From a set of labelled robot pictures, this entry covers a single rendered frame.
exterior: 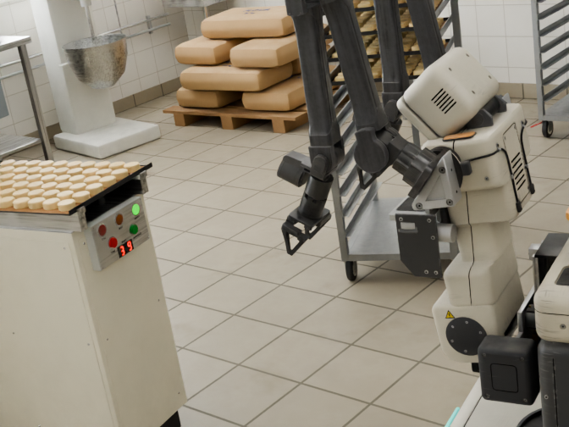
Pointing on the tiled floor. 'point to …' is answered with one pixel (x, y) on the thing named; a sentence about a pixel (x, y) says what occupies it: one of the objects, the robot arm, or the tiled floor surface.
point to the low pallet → (229, 116)
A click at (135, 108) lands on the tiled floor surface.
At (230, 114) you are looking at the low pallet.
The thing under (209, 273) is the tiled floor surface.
